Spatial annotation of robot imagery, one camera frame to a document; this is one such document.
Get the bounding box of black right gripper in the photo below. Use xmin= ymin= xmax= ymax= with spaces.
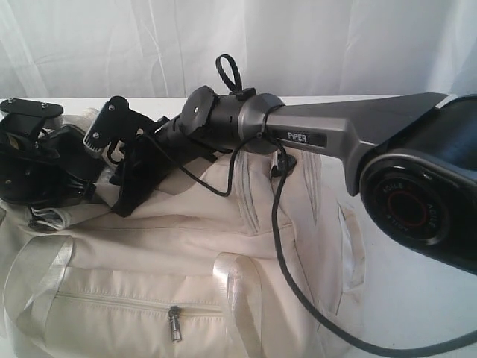
xmin=112 ymin=116 xmax=224 ymax=216

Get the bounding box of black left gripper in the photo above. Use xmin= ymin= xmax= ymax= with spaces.
xmin=1 ymin=126 xmax=98 ymax=204

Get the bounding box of cream fabric duffel bag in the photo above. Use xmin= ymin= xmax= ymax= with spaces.
xmin=1 ymin=152 xmax=350 ymax=357

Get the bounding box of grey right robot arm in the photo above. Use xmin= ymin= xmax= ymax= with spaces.
xmin=113 ymin=86 xmax=476 ymax=273

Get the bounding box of white backdrop curtain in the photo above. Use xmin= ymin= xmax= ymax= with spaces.
xmin=1 ymin=1 xmax=476 ymax=98

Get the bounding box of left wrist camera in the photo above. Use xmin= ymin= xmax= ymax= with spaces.
xmin=1 ymin=98 xmax=63 ymax=141

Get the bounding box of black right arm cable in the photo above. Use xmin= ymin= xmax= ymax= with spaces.
xmin=107 ymin=54 xmax=477 ymax=353

